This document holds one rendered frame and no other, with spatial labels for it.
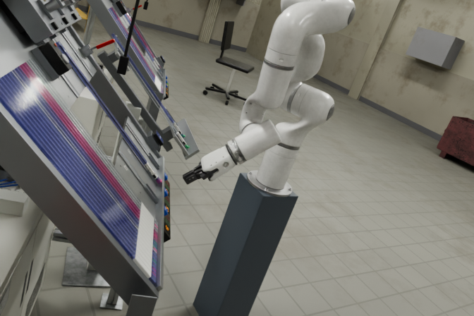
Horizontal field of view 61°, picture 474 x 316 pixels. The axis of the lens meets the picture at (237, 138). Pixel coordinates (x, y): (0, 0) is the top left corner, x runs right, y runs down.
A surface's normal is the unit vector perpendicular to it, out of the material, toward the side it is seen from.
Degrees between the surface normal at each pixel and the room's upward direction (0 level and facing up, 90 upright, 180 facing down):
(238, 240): 90
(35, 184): 90
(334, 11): 93
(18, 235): 0
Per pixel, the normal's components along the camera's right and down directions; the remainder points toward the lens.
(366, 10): -0.82, -0.08
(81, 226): 0.16, 0.38
